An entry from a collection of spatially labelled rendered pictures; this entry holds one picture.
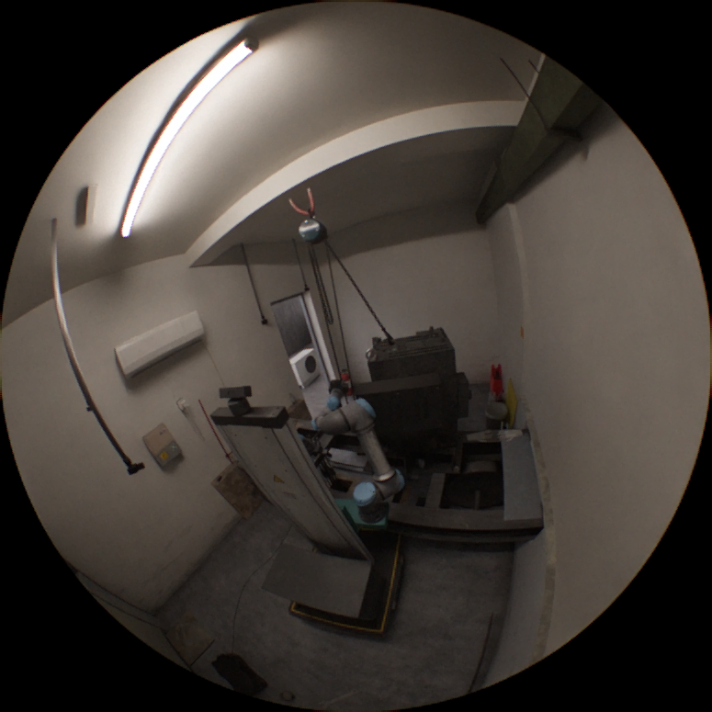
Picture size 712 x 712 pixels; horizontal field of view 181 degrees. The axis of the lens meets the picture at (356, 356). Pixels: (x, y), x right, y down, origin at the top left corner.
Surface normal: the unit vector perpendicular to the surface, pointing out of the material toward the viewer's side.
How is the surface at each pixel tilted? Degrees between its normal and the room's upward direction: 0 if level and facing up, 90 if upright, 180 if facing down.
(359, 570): 0
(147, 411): 90
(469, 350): 90
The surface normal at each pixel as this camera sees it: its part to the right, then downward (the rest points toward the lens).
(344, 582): -0.24, -0.91
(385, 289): -0.40, 0.42
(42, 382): 0.88, -0.06
